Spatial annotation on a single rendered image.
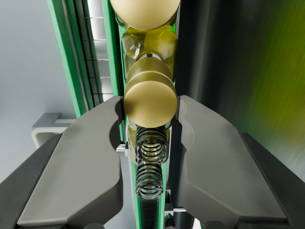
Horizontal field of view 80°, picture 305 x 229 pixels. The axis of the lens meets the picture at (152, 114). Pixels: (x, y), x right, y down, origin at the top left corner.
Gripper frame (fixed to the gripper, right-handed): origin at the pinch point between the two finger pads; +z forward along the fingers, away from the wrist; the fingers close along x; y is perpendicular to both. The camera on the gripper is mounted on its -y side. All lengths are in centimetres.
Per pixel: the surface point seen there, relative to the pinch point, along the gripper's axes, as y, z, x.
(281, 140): 5.3, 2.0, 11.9
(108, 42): 0.2, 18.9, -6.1
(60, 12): -3.7, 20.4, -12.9
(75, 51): 2.6, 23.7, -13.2
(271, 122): 4.7, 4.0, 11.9
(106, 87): 11.4, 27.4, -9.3
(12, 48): 6, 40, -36
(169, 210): 45.3, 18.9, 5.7
